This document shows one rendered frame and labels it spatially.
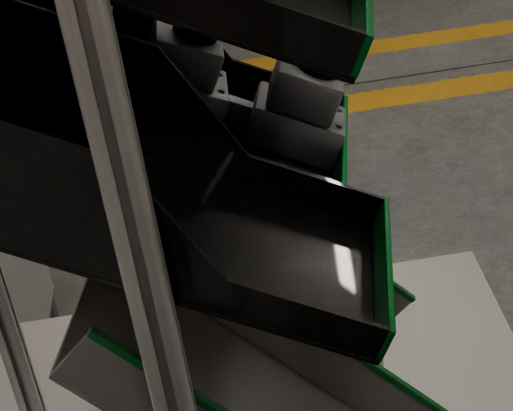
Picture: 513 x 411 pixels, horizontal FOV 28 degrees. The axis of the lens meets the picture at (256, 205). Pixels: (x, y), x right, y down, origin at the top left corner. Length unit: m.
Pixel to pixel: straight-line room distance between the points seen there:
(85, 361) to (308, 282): 0.13
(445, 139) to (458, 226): 0.49
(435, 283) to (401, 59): 2.69
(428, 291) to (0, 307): 0.47
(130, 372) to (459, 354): 0.55
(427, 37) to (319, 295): 3.44
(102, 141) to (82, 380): 0.17
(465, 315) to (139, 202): 0.68
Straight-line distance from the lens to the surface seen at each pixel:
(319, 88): 0.67
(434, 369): 1.03
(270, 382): 0.69
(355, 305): 0.57
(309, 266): 0.58
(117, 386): 0.57
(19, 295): 2.15
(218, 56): 0.66
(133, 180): 0.45
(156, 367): 0.51
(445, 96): 3.50
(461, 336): 1.07
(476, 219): 2.83
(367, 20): 0.46
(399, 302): 0.86
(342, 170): 0.66
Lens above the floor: 1.54
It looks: 31 degrees down
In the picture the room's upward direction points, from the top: 9 degrees counter-clockwise
